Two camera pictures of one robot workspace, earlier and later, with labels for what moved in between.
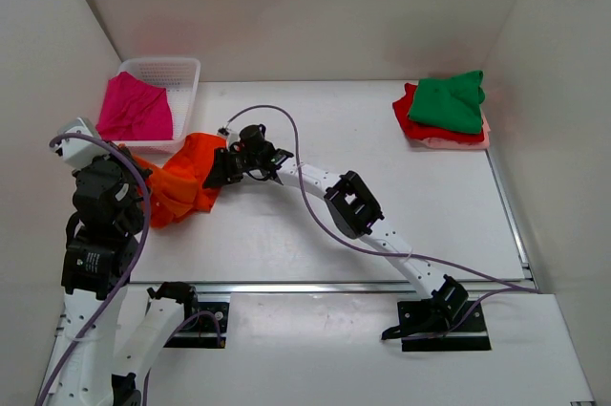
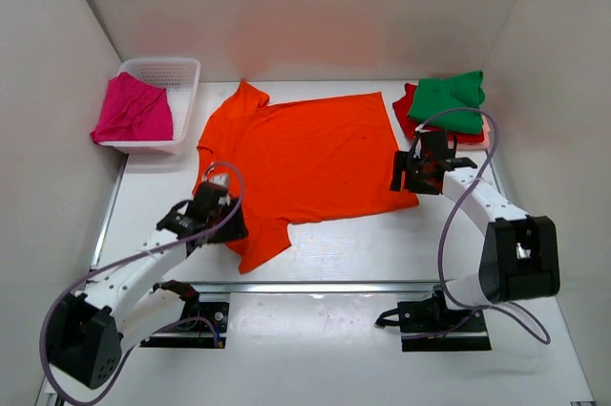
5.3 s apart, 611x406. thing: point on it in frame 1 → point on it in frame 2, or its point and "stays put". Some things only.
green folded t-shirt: x=452 y=101 stays put
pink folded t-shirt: x=448 y=143 stays put
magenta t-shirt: x=135 y=111 stays put
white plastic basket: x=179 y=76 stays put
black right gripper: x=222 y=172 → x=403 y=161
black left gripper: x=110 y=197 → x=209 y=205
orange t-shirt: x=177 y=191 → x=300 y=162
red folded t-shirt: x=426 y=131 stays put
